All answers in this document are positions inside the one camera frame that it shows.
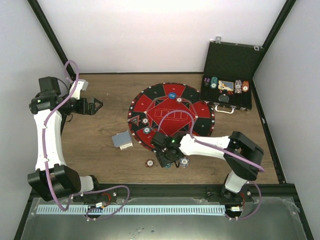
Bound red poker chip stack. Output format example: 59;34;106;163
145;159;155;168

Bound blue round blind button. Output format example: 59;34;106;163
168;92;177;100

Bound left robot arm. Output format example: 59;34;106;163
27;76;103;202

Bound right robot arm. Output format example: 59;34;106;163
151;131;265;202

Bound round red black poker mat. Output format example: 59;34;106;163
127;83;215;151

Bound white card deck box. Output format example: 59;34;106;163
119;142;133;150

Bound black round button in case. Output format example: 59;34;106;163
218;94;230;103

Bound purple chips in case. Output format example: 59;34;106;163
203;77;211;87

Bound teal chips in case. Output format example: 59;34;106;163
210;76;218;89

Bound card box in case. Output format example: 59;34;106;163
218;80;234;92

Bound black poker chip case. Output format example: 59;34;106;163
199;36;264;111

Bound grey chips in case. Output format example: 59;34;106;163
234;80;242;94

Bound orange chips in case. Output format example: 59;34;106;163
241;80;250;93

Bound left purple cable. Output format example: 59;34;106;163
42;60;131;223

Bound purple cable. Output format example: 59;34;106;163
42;60;131;223
157;109;266;221

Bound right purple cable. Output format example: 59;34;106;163
157;109;266;221

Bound light blue slotted rail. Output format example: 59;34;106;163
36;204;226;216

